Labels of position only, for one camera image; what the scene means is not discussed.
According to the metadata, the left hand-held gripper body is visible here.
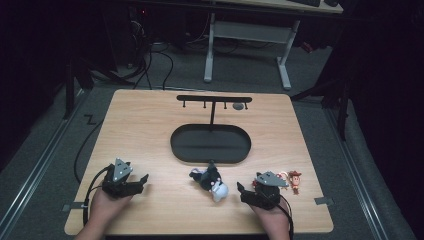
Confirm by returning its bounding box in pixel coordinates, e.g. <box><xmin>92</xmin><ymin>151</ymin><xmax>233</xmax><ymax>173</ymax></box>
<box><xmin>101</xmin><ymin>157</ymin><xmax>140</xmax><ymax>200</ymax></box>

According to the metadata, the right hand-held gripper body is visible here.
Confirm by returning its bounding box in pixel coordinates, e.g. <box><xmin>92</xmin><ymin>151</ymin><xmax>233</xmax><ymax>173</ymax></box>
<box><xmin>248</xmin><ymin>170</ymin><xmax>290</xmax><ymax>210</ymax></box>

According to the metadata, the black and white plush keychain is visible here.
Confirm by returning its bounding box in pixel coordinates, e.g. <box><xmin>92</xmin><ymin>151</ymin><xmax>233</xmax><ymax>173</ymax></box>
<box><xmin>188</xmin><ymin>159</ymin><xmax>230</xmax><ymax>203</ymax></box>

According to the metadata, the black hook stand with tray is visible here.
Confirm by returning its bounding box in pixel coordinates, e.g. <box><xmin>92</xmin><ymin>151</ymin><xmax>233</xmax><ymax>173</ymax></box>
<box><xmin>170</xmin><ymin>94</ymin><xmax>253</xmax><ymax>165</ymax></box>

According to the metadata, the person's right hand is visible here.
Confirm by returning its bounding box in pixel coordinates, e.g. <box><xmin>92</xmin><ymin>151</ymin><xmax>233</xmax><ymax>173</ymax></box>
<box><xmin>249</xmin><ymin>197</ymin><xmax>292</xmax><ymax>232</ymax></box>

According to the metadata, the person's left hand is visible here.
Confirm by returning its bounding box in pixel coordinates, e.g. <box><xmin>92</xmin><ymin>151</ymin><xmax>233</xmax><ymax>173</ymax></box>
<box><xmin>89</xmin><ymin>190</ymin><xmax>134</xmax><ymax>228</ymax></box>

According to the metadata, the grey tape piece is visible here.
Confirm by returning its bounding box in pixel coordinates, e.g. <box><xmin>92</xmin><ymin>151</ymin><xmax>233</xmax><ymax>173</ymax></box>
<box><xmin>61</xmin><ymin>201</ymin><xmax>88</xmax><ymax>213</ymax></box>
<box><xmin>313</xmin><ymin>196</ymin><xmax>335</xmax><ymax>206</ymax></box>

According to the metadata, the black metal stand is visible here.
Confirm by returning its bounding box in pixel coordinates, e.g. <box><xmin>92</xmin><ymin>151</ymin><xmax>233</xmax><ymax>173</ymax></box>
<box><xmin>62</xmin><ymin>55</ymin><xmax>135</xmax><ymax>120</ymax></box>
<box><xmin>290</xmin><ymin>75</ymin><xmax>355</xmax><ymax>142</ymax></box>

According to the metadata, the white-legged desk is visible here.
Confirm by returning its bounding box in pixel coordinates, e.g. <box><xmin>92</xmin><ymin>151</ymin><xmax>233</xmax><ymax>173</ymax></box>
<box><xmin>203</xmin><ymin>0</ymin><xmax>345</xmax><ymax>91</ymax></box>

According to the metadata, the small pink figure keychain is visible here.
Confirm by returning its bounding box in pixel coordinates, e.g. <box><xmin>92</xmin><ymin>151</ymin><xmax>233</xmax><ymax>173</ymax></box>
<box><xmin>278</xmin><ymin>171</ymin><xmax>290</xmax><ymax>191</ymax></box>

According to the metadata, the left hand-held gripper cable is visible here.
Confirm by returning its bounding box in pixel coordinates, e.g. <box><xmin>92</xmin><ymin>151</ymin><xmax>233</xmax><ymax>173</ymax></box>
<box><xmin>82</xmin><ymin>165</ymin><xmax>112</xmax><ymax>226</ymax></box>

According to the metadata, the hand-held gripper cable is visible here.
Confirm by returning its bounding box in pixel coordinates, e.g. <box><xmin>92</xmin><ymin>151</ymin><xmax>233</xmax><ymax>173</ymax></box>
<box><xmin>82</xmin><ymin>165</ymin><xmax>112</xmax><ymax>226</ymax></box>
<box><xmin>266</xmin><ymin>192</ymin><xmax>295</xmax><ymax>240</ymax></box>

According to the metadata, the right hand-held gripper cable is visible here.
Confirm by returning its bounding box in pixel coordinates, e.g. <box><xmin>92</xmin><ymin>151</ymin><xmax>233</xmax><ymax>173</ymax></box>
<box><xmin>266</xmin><ymin>192</ymin><xmax>295</xmax><ymax>240</ymax></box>

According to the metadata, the cowboy figure keychain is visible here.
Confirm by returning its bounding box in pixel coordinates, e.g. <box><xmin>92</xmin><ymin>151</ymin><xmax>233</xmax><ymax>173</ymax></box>
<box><xmin>287</xmin><ymin>170</ymin><xmax>303</xmax><ymax>196</ymax></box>

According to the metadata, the black floor cable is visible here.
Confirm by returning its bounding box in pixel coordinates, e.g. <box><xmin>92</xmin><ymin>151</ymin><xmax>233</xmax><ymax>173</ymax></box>
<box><xmin>73</xmin><ymin>119</ymin><xmax>105</xmax><ymax>184</ymax></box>

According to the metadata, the metal floor rail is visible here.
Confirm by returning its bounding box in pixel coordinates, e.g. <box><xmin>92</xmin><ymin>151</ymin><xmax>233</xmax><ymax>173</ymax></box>
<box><xmin>0</xmin><ymin>89</ymin><xmax>88</xmax><ymax>232</ymax></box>
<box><xmin>324</xmin><ymin>105</ymin><xmax>390</xmax><ymax>240</ymax></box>

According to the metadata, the bundle of black cables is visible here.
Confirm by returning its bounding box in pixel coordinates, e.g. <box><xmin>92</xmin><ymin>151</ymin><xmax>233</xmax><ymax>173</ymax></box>
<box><xmin>128</xmin><ymin>18</ymin><xmax>175</xmax><ymax>92</ymax></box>

